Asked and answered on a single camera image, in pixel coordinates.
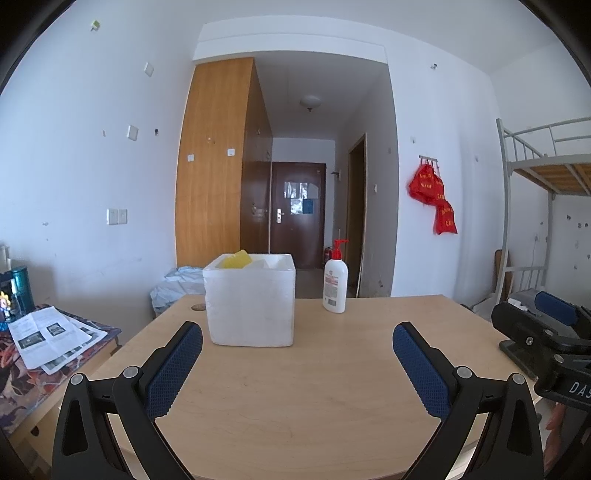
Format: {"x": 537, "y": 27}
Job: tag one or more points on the grey metal bunk bed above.
{"x": 508, "y": 194}

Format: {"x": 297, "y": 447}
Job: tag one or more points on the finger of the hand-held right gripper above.
{"x": 556, "y": 307}
{"x": 521, "y": 323}

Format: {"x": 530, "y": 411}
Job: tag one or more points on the small square wall switch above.
{"x": 148, "y": 69}

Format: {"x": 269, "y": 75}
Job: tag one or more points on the yellow foam fruit net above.
{"x": 235, "y": 261}

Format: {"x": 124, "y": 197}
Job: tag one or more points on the printed paper sheet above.
{"x": 87, "y": 341}
{"x": 48, "y": 332}

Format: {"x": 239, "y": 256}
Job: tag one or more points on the red bag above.
{"x": 445, "y": 219}
{"x": 425, "y": 184}

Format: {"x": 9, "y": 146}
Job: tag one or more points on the wooden wardrobe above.
{"x": 210, "y": 184}

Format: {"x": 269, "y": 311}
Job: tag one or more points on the round ceiling lamp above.
{"x": 310, "y": 102}

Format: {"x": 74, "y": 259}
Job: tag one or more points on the white foam box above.
{"x": 251, "y": 309}

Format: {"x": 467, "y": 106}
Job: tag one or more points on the double wall socket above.
{"x": 117, "y": 216}

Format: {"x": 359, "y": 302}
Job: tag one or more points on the person's right hand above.
{"x": 558, "y": 415}

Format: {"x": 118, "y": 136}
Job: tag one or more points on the grey paper notice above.
{"x": 296, "y": 190}

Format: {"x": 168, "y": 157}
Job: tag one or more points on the dark brown entrance door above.
{"x": 300, "y": 240}

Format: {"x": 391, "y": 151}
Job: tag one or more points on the white lotion pump bottle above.
{"x": 334, "y": 288}

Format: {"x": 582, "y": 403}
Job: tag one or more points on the red fire extinguisher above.
{"x": 328, "y": 256}

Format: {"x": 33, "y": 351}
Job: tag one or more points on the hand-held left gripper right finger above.
{"x": 422, "y": 369}

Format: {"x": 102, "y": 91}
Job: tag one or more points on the teal bottle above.
{"x": 21, "y": 290}

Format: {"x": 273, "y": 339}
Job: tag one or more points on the yellow toy figure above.
{"x": 5, "y": 304}

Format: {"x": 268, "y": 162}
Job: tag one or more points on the wooden side door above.
{"x": 356, "y": 221}

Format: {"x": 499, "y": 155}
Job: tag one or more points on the light blue plastic bag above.
{"x": 178, "y": 286}

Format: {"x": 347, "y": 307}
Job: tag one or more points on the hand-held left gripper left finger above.
{"x": 175, "y": 364}

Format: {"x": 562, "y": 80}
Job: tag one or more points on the blue paper notice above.
{"x": 303, "y": 206}

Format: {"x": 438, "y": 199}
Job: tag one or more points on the metal wall hook rack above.
{"x": 428, "y": 158}

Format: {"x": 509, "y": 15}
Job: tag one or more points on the leaning wooden board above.
{"x": 501, "y": 272}

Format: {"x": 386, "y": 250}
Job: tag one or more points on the printed table cloth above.
{"x": 18, "y": 392}

